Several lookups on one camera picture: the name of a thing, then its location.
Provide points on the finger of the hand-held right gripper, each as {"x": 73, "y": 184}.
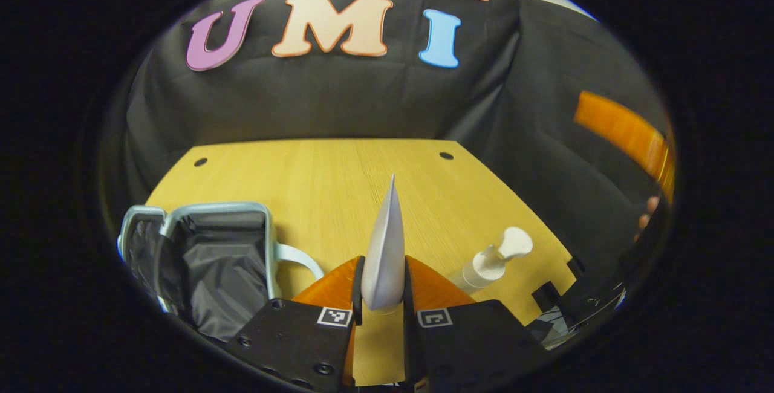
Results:
{"x": 623, "y": 130}

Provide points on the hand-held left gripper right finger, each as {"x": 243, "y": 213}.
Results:
{"x": 471, "y": 338}

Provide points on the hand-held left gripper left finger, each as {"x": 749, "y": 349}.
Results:
{"x": 290, "y": 338}

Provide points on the white pump bottle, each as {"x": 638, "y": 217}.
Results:
{"x": 484, "y": 266}

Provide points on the light blue suitcase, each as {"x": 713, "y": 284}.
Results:
{"x": 224, "y": 272}

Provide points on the white skin care tube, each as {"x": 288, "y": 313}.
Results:
{"x": 384, "y": 260}

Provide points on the black backdrop cloth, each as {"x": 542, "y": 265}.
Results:
{"x": 338, "y": 97}

